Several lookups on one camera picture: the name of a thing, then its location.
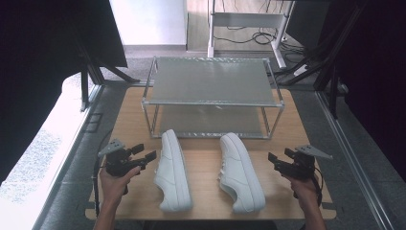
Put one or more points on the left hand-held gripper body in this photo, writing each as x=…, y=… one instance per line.
x=116, y=163

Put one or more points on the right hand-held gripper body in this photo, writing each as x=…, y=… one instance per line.
x=303, y=164

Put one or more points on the white leather sneaker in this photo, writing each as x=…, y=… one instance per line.
x=172, y=172
x=241, y=175

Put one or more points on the metal two-tier shoe rack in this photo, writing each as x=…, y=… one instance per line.
x=210, y=80

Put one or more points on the person's left hand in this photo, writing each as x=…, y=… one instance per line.
x=116, y=185

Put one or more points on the person's right hand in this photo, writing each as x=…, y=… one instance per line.
x=303, y=188

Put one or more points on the white power strip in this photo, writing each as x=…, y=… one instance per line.
x=300, y=70

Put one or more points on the black metal stand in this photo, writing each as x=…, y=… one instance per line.
x=332, y=76
x=92, y=73

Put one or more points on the dark curtain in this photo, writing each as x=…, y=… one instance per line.
x=376, y=80
x=38, y=64

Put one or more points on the aluminium floor rail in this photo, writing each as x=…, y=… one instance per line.
x=354, y=159
x=67, y=159

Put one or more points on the white metal desk frame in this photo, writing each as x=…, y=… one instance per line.
x=245, y=19

